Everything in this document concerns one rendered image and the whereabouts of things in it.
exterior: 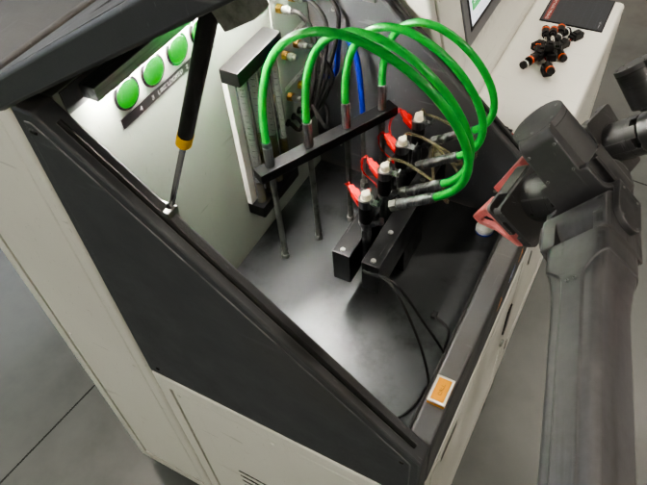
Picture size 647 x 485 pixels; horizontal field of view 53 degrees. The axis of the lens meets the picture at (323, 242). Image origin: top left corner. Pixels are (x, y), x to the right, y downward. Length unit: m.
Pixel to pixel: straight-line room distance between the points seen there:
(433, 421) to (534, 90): 0.86
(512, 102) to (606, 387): 1.14
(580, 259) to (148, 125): 0.69
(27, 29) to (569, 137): 0.67
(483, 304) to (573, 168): 0.58
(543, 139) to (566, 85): 1.01
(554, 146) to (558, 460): 0.30
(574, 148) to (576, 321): 0.20
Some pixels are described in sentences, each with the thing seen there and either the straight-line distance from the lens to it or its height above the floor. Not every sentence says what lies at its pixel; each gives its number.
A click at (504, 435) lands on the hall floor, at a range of 2.14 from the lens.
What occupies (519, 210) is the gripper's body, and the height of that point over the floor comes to 1.38.
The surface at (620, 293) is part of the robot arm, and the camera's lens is 0.58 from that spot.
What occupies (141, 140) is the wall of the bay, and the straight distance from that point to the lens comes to 1.04.
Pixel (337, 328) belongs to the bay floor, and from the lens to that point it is 1.30.
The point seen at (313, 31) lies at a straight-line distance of 0.98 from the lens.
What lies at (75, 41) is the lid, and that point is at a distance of 0.67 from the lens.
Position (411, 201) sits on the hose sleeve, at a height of 1.14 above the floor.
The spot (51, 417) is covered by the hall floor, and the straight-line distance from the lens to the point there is 2.37.
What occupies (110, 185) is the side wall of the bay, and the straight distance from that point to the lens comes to 0.87.
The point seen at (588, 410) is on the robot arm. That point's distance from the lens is 0.48.
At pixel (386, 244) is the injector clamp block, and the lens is 1.23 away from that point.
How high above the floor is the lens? 1.92
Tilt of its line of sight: 49 degrees down
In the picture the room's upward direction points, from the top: 6 degrees counter-clockwise
